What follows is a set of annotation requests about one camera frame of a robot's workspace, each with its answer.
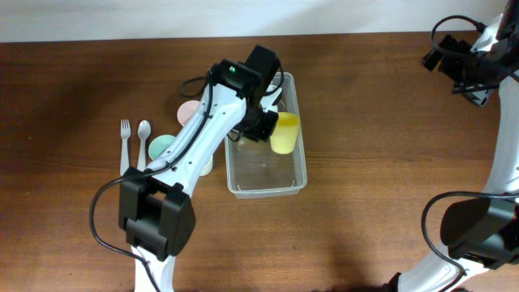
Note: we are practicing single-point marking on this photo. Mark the yellow plastic cup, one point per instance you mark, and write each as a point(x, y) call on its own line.
point(285, 134)

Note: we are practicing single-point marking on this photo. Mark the grey plastic spoon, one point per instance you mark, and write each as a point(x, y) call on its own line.
point(144, 131)

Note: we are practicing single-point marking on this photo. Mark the pink plastic cup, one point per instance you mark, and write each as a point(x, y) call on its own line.
point(186, 110)

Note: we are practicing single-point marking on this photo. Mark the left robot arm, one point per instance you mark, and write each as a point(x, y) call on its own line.
point(155, 208)

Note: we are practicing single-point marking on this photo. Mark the clear plastic storage container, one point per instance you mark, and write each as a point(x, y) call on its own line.
point(255, 171)

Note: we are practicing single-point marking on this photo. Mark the grey plastic fork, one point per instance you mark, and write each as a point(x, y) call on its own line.
point(125, 133)

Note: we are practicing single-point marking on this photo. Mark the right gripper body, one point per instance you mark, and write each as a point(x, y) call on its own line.
point(469, 75)

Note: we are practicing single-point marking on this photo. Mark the cream plastic cup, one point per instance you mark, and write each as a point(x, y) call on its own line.
point(207, 168)

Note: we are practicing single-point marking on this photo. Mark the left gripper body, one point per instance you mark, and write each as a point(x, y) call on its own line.
point(259, 122)

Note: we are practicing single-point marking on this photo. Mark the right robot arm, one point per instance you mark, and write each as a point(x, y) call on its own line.
point(470, 233)

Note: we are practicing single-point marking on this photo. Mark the green plastic cup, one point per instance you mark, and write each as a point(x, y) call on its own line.
point(159, 145)

